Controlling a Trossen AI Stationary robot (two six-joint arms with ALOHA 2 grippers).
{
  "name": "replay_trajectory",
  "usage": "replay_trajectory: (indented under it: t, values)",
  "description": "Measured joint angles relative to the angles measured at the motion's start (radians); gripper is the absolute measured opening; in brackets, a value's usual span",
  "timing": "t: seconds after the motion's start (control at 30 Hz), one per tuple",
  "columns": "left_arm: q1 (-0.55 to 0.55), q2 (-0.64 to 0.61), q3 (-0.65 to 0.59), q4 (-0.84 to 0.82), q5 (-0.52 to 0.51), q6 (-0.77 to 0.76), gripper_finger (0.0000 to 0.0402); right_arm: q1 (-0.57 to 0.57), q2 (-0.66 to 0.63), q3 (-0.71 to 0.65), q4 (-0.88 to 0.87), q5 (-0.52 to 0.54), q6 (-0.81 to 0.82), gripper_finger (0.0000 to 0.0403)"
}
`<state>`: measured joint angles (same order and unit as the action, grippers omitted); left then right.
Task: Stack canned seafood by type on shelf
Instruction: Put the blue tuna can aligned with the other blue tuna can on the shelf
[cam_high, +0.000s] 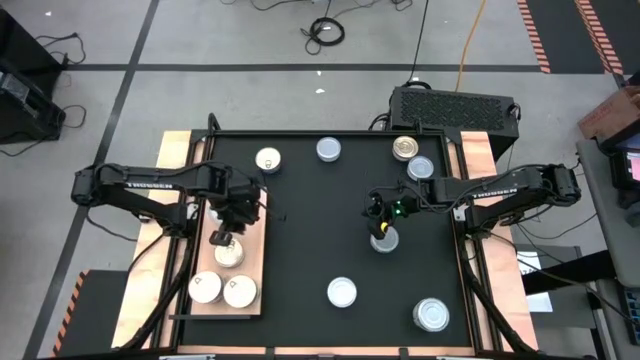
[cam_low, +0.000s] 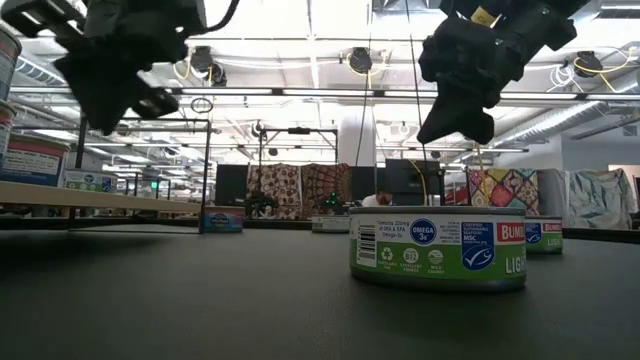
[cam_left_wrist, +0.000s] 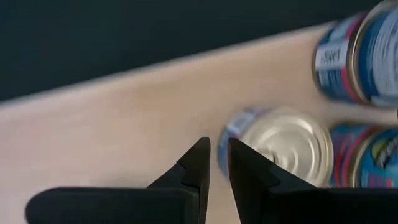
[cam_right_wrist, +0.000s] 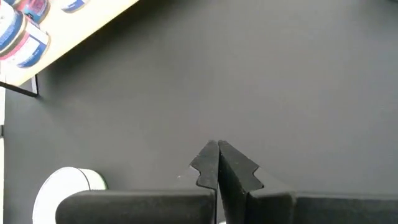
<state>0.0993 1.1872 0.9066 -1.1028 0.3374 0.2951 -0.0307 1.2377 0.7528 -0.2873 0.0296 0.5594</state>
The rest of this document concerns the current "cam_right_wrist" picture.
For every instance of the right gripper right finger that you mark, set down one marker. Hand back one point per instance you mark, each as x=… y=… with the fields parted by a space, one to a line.
x=280 y=208

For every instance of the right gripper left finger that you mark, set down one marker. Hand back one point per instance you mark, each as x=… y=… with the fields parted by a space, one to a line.
x=140 y=208

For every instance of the Bumble Bee tuna can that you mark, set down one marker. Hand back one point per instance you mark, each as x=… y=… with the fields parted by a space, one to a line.
x=62 y=183

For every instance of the Wild Planet salmon can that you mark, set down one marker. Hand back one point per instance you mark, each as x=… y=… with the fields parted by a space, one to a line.
x=35 y=9
x=32 y=51
x=73 y=4
x=9 y=28

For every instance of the dark table mat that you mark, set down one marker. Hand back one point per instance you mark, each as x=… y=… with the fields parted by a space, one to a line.
x=248 y=77

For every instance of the wooden shelf with black frame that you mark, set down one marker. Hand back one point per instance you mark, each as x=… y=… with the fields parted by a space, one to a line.
x=77 y=28

